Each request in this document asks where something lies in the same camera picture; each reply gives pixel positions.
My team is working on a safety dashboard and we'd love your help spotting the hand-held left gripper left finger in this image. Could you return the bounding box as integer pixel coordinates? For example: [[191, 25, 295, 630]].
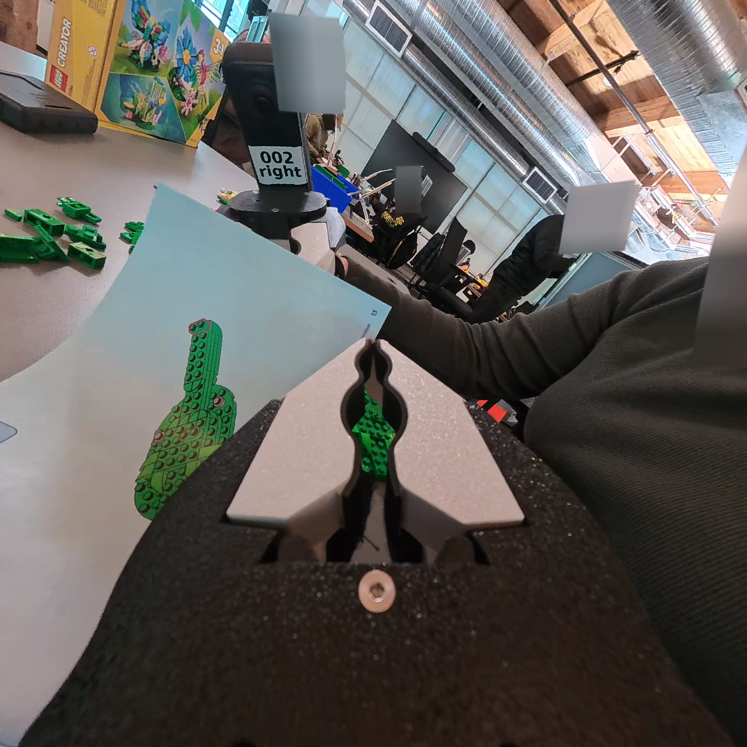
[[225, 338, 374, 564]]

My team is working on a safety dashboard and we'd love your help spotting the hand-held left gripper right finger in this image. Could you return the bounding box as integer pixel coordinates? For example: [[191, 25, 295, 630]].
[[373, 339, 525, 564]]

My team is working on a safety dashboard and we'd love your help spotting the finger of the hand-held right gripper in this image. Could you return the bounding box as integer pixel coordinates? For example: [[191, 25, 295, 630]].
[[289, 223, 345, 274]]

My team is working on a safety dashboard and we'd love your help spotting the green brick leaf build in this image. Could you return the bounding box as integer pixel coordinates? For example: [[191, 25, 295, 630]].
[[350, 382, 398, 485]]

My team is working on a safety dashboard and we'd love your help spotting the blue plastic bin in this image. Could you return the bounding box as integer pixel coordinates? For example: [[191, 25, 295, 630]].
[[311, 163, 359, 212]]

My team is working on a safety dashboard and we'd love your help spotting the white instruction booklet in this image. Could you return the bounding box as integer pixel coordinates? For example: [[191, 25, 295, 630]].
[[0, 184, 393, 747]]

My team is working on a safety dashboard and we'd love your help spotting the colourful toy box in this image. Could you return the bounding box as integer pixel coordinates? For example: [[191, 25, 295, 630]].
[[46, 0, 231, 149]]

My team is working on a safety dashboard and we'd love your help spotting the large black screen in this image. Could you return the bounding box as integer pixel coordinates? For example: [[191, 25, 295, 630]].
[[362, 119, 468, 234]]

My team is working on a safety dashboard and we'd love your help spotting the black rectangular device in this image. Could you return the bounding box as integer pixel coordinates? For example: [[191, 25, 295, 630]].
[[0, 73, 99, 136]]

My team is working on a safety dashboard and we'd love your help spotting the cluster of small green bricks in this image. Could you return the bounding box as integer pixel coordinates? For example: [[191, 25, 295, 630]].
[[0, 195, 146, 270]]

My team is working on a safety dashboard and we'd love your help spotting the white duct vent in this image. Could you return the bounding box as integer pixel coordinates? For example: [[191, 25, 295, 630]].
[[366, 0, 412, 56], [522, 166, 558, 199]]

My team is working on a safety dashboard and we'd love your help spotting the silver air duct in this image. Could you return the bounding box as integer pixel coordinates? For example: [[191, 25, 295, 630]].
[[607, 0, 747, 149], [429, 0, 610, 176], [402, 44, 570, 196]]

